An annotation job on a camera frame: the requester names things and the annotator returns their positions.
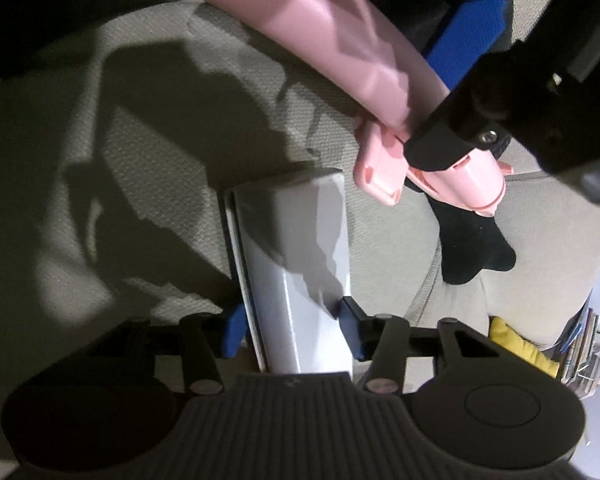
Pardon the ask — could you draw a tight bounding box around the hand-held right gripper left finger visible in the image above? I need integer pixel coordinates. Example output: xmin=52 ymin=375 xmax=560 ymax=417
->
xmin=87 ymin=302 xmax=248 ymax=396

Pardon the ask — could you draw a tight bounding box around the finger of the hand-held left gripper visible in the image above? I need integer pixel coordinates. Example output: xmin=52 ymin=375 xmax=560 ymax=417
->
xmin=422 ymin=0 xmax=511 ymax=92
xmin=404 ymin=57 xmax=512 ymax=172

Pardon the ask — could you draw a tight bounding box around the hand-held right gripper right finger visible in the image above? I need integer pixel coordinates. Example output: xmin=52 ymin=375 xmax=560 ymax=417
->
xmin=339 ymin=297 xmax=506 ymax=393

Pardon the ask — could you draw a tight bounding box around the pink selfie stick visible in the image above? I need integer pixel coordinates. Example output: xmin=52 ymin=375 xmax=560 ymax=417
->
xmin=172 ymin=0 xmax=513 ymax=218

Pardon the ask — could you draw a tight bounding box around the yellow cushion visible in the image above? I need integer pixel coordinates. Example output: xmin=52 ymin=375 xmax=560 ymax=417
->
xmin=490 ymin=316 xmax=561 ymax=378

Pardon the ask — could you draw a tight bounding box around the beige sofa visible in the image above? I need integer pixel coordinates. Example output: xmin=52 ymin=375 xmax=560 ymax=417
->
xmin=0 ymin=0 xmax=600 ymax=461

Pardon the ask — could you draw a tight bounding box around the stack of books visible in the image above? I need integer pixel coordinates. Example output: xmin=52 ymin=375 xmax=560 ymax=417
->
xmin=560 ymin=305 xmax=600 ymax=401

